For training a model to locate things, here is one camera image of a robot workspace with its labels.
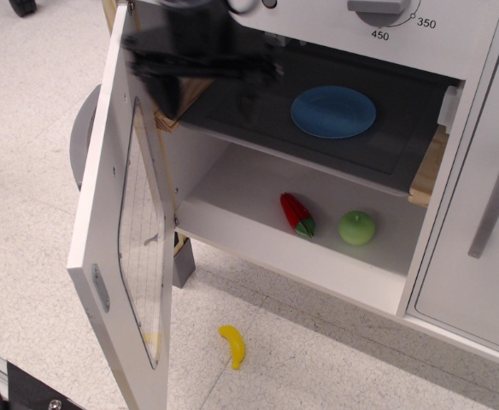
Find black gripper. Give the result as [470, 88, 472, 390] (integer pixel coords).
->
[122, 1, 283, 119]

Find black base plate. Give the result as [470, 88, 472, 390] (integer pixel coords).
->
[7, 362, 83, 410]

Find white oven door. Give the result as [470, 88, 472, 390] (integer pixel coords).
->
[67, 2, 174, 409]

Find silver cupboard door handle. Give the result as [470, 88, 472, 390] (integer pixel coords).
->
[468, 173, 499, 259]

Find blue plate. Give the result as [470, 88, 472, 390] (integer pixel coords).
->
[291, 85, 377, 139]

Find red green toy pepper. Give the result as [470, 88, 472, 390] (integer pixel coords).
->
[280, 192, 316, 238]

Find yellow toy banana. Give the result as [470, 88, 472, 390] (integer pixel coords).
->
[218, 325, 246, 370]

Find green toy apple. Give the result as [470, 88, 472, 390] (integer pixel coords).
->
[338, 210, 376, 246]

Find white toy kitchen cabinet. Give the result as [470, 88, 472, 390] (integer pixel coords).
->
[100, 0, 499, 370]

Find grey oven knob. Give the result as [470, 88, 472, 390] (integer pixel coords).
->
[347, 0, 411, 27]

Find black caster wheel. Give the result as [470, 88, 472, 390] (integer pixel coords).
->
[9, 0, 37, 18]

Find grey oven door handle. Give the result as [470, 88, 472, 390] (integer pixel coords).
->
[69, 85, 101, 190]

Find grey cabinet foot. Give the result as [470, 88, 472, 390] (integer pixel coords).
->
[173, 238, 196, 289]

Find dark grey oven tray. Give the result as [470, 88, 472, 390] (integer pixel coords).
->
[181, 44, 458, 196]

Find white cupboard door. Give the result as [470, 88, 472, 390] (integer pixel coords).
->
[404, 0, 499, 358]

